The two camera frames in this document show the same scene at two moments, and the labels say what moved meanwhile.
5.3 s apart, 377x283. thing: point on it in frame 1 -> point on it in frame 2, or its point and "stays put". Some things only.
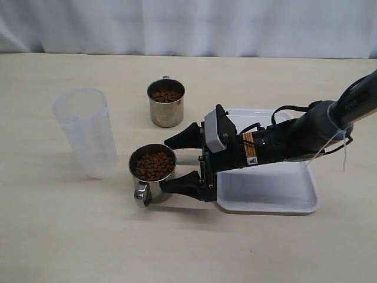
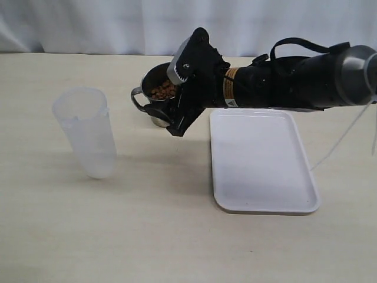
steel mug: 149,165 -> 158,85
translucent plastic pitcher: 83,113 stays put
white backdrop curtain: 317,29 stays put
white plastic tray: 286,187 stays put
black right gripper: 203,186 -> 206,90
